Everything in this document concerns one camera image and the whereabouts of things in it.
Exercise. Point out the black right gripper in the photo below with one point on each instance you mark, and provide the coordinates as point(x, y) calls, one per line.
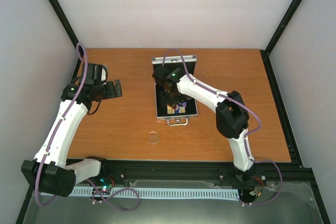
point(165, 101)

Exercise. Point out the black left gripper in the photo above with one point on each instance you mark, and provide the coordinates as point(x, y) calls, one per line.
point(112, 93)

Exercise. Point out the blue gold card deck box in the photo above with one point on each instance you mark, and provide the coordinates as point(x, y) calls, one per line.
point(176, 109)

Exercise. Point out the clear round dealer button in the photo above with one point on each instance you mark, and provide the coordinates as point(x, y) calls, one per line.
point(153, 137)

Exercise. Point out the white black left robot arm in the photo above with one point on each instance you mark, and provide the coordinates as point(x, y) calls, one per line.
point(65, 129)

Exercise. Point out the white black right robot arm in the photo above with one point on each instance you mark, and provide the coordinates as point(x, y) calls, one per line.
point(177, 87)

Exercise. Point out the aluminium poker case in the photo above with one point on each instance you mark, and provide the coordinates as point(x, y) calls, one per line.
point(172, 63)

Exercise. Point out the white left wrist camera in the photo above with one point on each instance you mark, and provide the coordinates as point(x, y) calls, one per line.
point(104, 73)

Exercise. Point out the black aluminium frame rail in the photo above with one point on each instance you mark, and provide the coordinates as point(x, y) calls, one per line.
point(222, 174)

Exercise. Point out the light blue cable duct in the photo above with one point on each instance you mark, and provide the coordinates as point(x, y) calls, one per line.
point(156, 193)

